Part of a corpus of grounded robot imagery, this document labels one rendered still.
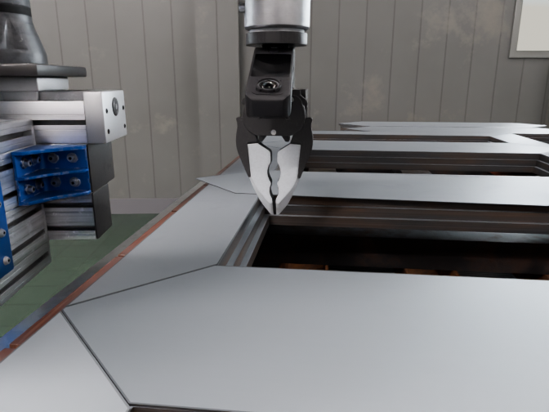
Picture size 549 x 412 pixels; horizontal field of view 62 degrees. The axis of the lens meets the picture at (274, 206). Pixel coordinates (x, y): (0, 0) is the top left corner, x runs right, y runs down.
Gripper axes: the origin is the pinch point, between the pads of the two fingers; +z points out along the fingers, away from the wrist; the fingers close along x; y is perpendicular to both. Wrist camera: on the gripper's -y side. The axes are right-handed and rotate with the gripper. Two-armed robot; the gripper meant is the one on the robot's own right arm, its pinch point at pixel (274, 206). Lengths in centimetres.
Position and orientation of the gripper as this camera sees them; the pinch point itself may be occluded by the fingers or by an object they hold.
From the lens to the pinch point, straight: 56.4
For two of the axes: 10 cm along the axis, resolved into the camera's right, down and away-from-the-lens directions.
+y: 1.2, -2.6, 9.6
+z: 0.0, 9.7, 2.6
